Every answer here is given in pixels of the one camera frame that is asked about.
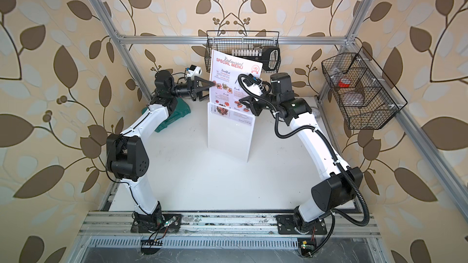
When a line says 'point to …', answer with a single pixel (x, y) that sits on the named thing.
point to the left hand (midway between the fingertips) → (209, 88)
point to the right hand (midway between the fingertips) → (242, 98)
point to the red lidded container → (344, 83)
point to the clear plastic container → (352, 98)
